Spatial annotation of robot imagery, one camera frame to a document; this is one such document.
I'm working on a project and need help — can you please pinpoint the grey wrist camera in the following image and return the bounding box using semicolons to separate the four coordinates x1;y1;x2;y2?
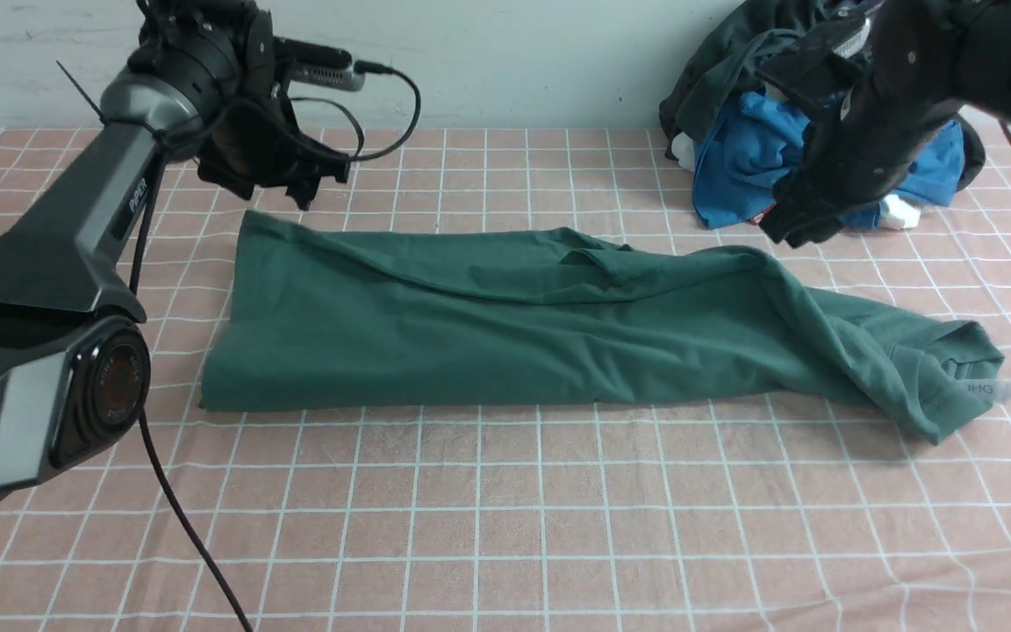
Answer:
273;37;365;92

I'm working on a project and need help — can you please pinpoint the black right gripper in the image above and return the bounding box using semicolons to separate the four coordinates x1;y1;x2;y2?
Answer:
758;1;963;248

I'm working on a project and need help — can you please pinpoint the dark grey garment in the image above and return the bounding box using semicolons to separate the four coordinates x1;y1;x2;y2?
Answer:
659;1;943;196

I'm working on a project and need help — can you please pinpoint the blue garment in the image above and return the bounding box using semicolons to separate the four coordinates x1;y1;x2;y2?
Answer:
678;92;986;231

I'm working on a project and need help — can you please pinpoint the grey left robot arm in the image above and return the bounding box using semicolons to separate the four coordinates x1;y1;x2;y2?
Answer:
0;1;362;501

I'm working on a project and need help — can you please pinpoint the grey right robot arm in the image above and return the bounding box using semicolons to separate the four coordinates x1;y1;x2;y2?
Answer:
756;1;1011;248

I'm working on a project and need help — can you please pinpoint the green long-sleeved shirt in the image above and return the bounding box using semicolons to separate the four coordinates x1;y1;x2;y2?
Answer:
200;209;1006;444

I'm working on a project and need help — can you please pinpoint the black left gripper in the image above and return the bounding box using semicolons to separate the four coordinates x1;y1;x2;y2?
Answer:
197;7;352;211

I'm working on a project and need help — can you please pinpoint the pink grid tablecloth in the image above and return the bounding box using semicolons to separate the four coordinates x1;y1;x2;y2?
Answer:
0;125;1011;631

